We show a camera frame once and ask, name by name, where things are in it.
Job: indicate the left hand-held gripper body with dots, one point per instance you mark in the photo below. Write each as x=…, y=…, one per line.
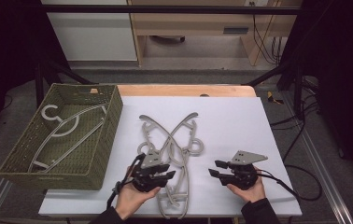
x=148, y=180

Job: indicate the person's right hand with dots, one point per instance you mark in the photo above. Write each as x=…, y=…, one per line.
x=252, y=193

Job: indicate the person's left hand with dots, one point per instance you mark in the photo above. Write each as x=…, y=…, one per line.
x=132, y=199

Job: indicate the yellow and black tool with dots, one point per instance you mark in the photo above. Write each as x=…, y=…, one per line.
x=271, y=98

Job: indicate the black metal frame strut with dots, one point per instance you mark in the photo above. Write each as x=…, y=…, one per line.
x=39, y=84
x=297, y=87

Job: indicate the green woven basket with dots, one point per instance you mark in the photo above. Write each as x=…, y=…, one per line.
x=72, y=179

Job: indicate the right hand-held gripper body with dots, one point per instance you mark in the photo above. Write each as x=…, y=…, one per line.
x=243, y=177

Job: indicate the black curtain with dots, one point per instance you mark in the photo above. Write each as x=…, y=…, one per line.
x=345, y=62
x=6, y=46

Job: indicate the black horizontal frame bar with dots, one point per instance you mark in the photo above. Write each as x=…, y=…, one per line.
x=165, y=9

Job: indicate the white cabinet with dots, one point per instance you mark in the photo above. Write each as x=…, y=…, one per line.
x=93, y=37

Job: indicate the dark table grommet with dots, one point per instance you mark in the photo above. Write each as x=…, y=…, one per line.
x=204, y=95

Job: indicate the light wooden desk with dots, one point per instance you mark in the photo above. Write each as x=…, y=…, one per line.
x=180, y=21

